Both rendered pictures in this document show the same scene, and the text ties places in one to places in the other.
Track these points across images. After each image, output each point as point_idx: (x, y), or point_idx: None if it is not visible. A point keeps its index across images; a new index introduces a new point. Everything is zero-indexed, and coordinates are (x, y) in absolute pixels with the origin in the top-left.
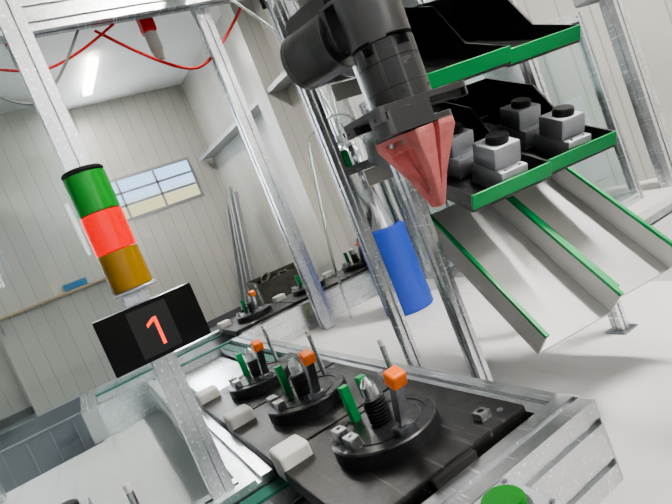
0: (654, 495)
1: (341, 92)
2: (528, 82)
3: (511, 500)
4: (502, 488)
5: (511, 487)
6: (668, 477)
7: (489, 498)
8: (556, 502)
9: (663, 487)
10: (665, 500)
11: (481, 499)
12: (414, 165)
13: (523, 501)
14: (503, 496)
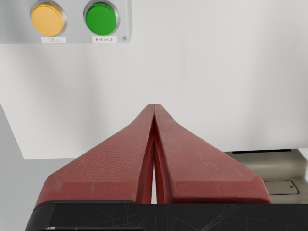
0: (219, 3)
1: None
2: None
3: (102, 28)
4: (107, 13)
5: (112, 19)
6: (239, 1)
7: (94, 13)
8: (125, 41)
9: (228, 3)
10: (217, 11)
11: (91, 6)
12: (159, 154)
13: (107, 33)
14: (102, 20)
